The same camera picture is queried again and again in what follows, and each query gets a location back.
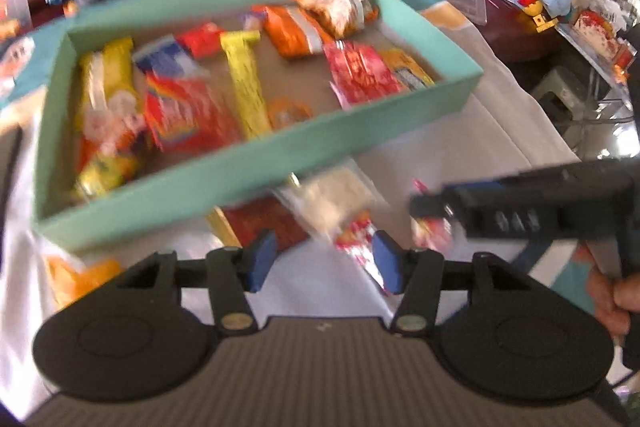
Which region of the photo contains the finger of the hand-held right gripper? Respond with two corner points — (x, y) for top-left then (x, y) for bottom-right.
(409, 183), (469, 221)

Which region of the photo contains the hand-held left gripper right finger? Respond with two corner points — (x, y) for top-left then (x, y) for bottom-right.
(372, 230), (536, 339)

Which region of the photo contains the patterned orange snack packet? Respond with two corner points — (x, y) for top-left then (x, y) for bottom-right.
(291, 0), (381, 39)

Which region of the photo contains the dark red snack packet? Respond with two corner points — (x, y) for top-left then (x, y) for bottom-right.
(221, 196), (312, 254)

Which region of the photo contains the white plastic stool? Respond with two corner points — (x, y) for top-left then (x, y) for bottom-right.
(529, 66), (602, 108)

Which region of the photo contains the red rainbow snack packet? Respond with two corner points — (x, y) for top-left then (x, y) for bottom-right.
(144, 74), (242, 154)

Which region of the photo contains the clear plastic toy bin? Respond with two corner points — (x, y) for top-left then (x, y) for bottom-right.
(0, 0), (32, 42)

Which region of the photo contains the clear white snack packet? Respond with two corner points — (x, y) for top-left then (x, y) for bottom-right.
(279, 166), (382, 239)

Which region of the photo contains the person's right hand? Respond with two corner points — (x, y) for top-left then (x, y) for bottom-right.
(586, 267), (632, 339)

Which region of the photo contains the large red white snack packet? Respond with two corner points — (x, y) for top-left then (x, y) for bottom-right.
(322, 41), (417, 108)

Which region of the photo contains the red white toy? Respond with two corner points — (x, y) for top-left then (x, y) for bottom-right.
(571, 8), (617, 54)

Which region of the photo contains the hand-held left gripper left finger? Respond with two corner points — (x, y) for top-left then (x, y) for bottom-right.
(116, 229), (279, 339)

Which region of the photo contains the yellow blue snack packet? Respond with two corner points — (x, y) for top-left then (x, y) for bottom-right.
(384, 48), (437, 90)

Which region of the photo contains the red white candy packet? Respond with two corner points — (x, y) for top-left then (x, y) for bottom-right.
(334, 213), (397, 296)
(410, 179), (454, 254)

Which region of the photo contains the small red snack packet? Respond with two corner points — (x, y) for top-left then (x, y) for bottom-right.
(176, 22), (227, 60)

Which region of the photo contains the blue white snack packet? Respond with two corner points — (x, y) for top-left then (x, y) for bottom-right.
(131, 33), (202, 82)

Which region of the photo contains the small yellow snack packet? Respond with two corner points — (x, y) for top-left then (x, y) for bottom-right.
(71, 147), (144, 204)

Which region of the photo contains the long yellow snack packet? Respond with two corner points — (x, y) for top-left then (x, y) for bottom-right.
(219, 30), (274, 141)

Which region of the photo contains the yellow toy figure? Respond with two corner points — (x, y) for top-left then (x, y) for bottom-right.
(519, 0), (559, 34)

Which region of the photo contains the teal cardboard box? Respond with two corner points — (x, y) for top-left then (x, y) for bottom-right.
(32, 0), (485, 255)

